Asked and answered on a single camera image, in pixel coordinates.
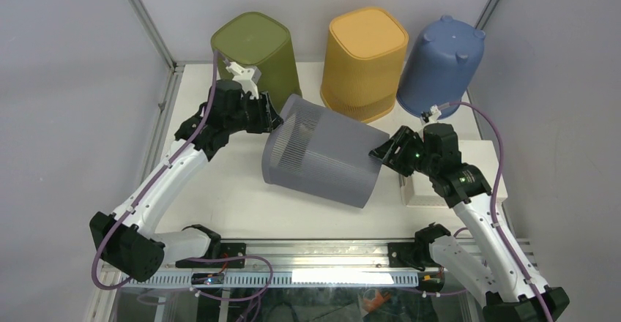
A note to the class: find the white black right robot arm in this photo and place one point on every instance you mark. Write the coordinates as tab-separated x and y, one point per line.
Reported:
504	282

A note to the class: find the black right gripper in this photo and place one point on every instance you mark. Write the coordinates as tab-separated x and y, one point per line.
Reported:
402	138

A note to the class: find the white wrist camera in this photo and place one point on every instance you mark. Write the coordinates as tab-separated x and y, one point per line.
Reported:
431	116
247	77

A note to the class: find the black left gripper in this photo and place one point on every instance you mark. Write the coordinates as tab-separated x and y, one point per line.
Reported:
267	119

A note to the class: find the white perforated plastic basket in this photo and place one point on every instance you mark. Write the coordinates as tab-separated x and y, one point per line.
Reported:
476	173

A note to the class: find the grey mesh bin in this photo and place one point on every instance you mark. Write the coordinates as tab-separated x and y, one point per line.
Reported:
320	152

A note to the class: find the aluminium front rail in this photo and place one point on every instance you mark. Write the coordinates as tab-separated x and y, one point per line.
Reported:
351	263

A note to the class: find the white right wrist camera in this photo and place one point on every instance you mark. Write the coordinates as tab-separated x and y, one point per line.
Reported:
431	116

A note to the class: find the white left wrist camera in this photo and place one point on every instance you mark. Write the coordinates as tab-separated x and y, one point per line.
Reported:
247	77

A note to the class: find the olive green mesh bin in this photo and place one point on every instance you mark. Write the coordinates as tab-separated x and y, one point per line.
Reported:
254	39

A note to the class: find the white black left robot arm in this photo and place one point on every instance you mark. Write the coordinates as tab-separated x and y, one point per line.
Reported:
127	238

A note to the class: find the large blue plastic bucket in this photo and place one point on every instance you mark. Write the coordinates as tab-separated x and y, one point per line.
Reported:
441	66

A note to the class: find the yellow mesh bin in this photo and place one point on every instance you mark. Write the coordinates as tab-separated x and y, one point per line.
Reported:
364	58

